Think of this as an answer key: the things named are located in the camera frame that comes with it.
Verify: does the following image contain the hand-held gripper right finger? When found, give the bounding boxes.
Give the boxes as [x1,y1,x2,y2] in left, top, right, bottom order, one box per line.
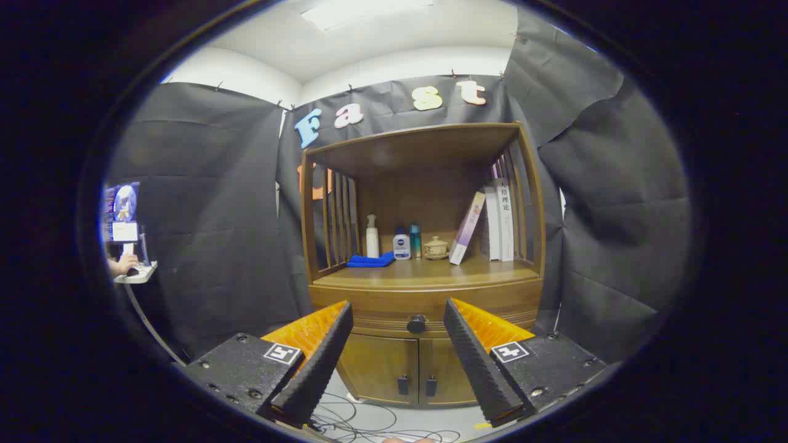
[443,298,607,428]

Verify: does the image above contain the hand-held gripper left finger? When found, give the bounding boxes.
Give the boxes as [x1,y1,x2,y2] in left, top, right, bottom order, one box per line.
[185,300,355,429]

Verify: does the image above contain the wooden cabinet door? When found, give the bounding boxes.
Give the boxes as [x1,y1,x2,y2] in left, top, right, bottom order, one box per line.
[337,335,420,405]
[419,337,478,407]

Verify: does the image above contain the wooden countertop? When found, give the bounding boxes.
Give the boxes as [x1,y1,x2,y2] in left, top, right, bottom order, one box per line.
[311,255,542,290]

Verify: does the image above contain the wooden cabinet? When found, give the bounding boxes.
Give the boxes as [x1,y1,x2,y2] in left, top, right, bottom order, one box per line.
[300,122,547,409]

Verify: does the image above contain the folded blue cloth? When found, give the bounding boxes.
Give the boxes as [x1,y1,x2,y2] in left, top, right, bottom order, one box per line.
[346,252,396,268]

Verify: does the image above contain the purple and white box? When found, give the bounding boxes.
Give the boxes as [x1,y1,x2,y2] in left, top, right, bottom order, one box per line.
[448,191,487,266]

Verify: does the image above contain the white book with black print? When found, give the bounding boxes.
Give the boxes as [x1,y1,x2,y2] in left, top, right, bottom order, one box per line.
[494,178,515,262]

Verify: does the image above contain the black backdrop cloth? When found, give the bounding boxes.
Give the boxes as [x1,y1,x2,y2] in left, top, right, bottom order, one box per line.
[105,6,693,364]

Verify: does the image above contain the white desk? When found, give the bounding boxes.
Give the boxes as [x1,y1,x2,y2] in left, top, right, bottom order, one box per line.
[114,261,158,284]

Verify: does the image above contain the computer monitor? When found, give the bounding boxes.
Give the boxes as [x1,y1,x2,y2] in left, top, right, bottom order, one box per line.
[102,182,141,244]

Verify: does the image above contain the black floor cables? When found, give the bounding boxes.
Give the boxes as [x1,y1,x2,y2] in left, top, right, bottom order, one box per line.
[308,391,462,443]

